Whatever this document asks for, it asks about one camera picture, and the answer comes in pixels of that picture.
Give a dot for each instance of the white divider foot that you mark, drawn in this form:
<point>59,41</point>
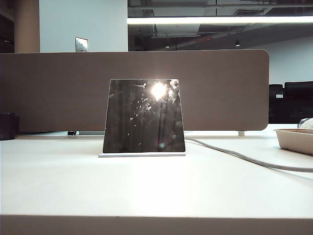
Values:
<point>241,133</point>

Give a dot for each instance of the small black divider clamp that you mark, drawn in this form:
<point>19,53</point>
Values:
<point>71,133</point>

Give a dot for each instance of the red ceiling sign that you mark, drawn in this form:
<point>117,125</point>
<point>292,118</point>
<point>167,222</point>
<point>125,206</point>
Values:
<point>203,40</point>

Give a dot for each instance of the black ceiling spot lamp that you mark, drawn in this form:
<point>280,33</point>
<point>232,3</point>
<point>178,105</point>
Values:
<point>237,43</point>

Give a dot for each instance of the beige desk divider panel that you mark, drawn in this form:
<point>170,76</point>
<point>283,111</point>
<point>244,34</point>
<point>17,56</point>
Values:
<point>49,93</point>

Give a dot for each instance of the long ceiling light strip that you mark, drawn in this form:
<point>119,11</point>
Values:
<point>220,20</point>

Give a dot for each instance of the narrow black office chair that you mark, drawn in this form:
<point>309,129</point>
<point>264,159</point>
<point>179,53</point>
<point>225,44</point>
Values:
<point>275,107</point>

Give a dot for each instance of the beige shallow tray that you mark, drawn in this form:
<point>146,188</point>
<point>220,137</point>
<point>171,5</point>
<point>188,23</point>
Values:
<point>296,143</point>

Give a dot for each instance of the wide black office chair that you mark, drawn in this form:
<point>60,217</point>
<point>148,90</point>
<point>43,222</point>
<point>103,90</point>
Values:
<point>299,102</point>

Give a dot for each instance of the black round container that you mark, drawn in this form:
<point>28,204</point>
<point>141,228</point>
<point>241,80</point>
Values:
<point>8,126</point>

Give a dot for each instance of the white crumpled bag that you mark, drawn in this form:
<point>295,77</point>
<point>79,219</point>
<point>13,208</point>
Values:
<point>306,123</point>

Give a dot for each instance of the metal wall switch plate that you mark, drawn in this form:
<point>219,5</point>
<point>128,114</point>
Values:
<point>81,44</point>

